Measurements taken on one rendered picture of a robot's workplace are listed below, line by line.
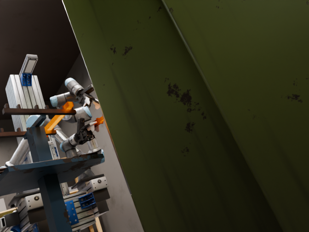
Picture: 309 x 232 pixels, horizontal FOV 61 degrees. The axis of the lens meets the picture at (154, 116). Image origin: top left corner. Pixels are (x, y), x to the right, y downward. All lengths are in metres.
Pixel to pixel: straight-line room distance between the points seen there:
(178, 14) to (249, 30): 0.23
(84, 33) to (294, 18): 0.84
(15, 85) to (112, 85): 1.88
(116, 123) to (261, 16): 0.61
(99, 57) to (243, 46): 0.62
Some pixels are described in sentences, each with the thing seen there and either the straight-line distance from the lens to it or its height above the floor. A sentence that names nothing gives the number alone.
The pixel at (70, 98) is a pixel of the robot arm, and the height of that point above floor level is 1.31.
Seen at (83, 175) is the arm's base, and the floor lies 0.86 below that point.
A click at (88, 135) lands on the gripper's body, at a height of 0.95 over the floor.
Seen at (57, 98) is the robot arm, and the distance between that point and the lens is 2.03.
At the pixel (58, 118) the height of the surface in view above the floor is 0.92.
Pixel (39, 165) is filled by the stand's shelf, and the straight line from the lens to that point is 1.07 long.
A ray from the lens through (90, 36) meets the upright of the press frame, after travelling 1.21.
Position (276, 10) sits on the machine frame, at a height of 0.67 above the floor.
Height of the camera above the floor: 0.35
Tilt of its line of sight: 19 degrees up
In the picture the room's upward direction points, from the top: 23 degrees counter-clockwise
